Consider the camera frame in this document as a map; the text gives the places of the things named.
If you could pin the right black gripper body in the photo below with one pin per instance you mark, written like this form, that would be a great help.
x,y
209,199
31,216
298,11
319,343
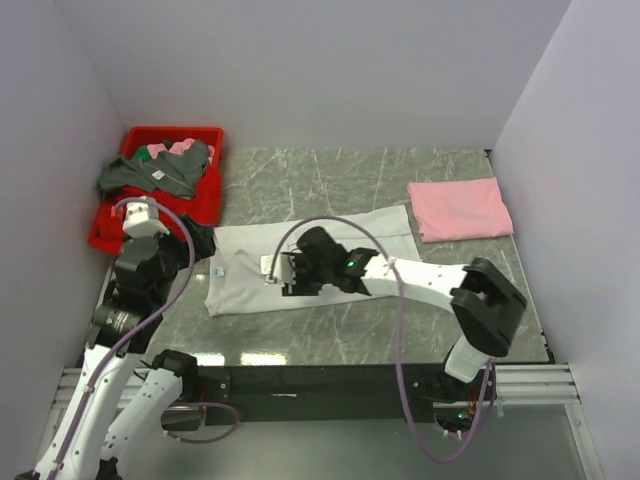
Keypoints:
x,y
309,278

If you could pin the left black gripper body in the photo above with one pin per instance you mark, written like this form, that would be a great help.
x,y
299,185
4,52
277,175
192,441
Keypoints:
x,y
176,253

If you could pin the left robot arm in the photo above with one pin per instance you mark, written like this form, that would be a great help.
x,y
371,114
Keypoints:
x,y
96,438

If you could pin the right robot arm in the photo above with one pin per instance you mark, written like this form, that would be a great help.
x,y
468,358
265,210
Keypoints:
x,y
486,305

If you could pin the red plastic bin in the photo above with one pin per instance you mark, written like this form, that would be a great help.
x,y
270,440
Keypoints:
x,y
146,142

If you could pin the grey t-shirt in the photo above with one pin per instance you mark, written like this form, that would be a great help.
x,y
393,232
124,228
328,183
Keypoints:
x,y
175,174

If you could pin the green garment in bin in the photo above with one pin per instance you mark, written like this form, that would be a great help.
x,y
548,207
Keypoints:
x,y
142,154

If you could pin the pink garment in bin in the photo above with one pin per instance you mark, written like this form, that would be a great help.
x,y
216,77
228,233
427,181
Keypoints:
x,y
179,147

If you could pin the folded pink t-shirt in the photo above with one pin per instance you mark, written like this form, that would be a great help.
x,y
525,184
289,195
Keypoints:
x,y
459,210

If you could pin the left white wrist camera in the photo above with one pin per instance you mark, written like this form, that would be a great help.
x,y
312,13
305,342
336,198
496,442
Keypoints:
x,y
140,218

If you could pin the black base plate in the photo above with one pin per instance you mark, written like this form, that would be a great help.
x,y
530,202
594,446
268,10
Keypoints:
x,y
273,393

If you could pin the aluminium frame rail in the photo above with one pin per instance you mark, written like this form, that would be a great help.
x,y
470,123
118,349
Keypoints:
x,y
515,385

